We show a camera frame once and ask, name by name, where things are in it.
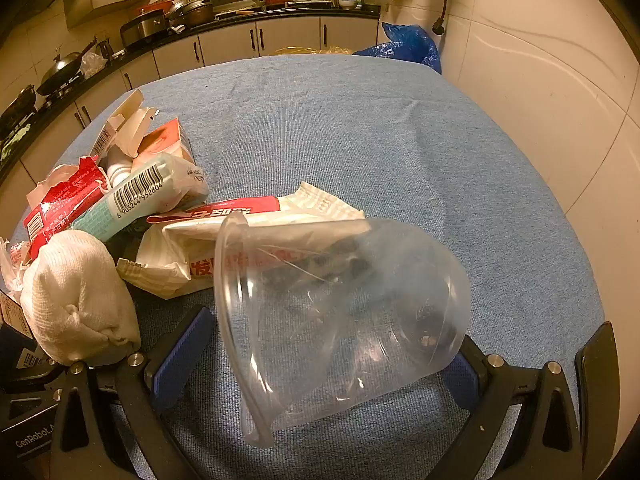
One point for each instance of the clear plastic cup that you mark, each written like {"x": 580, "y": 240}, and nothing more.
{"x": 325, "y": 335}

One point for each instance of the yellow plastic bag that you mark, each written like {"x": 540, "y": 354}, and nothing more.
{"x": 310, "y": 51}

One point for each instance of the green cloth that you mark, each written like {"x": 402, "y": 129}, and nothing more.
{"x": 12, "y": 145}

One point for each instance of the white cardboard box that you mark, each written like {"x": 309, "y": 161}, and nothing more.
{"x": 122, "y": 120}

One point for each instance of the black kitchen countertop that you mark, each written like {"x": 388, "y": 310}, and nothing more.
{"x": 300, "y": 14}

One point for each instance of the blue plastic bag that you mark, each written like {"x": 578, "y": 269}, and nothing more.
{"x": 410, "y": 45}

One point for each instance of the steel electric cooker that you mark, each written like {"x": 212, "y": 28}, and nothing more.
{"x": 142, "y": 27}

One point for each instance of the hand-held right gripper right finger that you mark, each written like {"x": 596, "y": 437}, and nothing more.
{"x": 460, "y": 385}

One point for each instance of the crumpled clear plastic wrapper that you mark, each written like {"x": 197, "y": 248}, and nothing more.
{"x": 12, "y": 270}

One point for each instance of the white cloth wad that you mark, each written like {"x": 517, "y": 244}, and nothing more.
{"x": 75, "y": 290}

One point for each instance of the white red crumpled wrapper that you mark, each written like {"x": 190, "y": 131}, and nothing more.
{"x": 170, "y": 255}

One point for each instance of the red snack bag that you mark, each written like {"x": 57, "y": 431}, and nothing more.
{"x": 55, "y": 205}

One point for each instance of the stacked metal pots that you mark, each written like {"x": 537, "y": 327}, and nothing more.
{"x": 192, "y": 10}

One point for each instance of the wok with metal lid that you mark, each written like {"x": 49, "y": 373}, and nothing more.
{"x": 62, "y": 67}

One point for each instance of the cream lower kitchen cabinets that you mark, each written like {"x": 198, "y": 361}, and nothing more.
{"x": 290, "y": 35}

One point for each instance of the black frying pan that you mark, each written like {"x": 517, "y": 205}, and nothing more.
{"x": 17, "y": 107}

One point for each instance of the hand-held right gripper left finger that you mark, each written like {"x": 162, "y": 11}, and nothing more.
{"x": 180, "y": 360}

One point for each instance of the black kettle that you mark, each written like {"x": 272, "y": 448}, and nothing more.
{"x": 102, "y": 50}

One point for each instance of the black chair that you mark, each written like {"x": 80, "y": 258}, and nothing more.
{"x": 597, "y": 385}

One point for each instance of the teal cartoon snack bag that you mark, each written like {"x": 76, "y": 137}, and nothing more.
{"x": 150, "y": 185}

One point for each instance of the clear plastic bag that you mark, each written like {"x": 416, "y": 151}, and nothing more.
{"x": 94, "y": 64}

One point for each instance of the brown snack bag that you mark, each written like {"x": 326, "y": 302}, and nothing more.
{"x": 20, "y": 340}

